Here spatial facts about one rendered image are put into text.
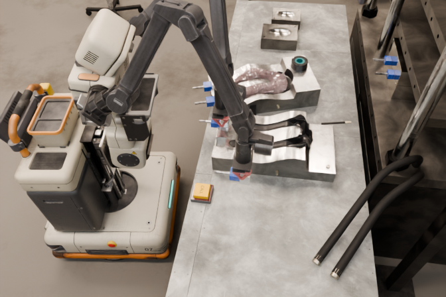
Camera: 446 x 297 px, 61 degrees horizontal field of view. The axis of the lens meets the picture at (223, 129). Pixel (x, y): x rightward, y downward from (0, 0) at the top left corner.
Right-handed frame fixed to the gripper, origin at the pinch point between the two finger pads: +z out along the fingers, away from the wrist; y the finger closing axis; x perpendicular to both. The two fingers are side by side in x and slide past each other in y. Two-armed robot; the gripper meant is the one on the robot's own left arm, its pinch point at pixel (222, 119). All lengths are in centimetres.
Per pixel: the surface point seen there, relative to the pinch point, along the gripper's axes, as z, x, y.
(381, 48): 7, -76, 68
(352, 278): 11, -53, -58
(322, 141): 5.1, -43.4, -3.1
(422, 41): -13, -87, 48
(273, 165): 3.5, -23.2, -19.2
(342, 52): 11, -57, 68
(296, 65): -3.0, -30.6, 36.2
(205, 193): 7.3, 2.3, -33.4
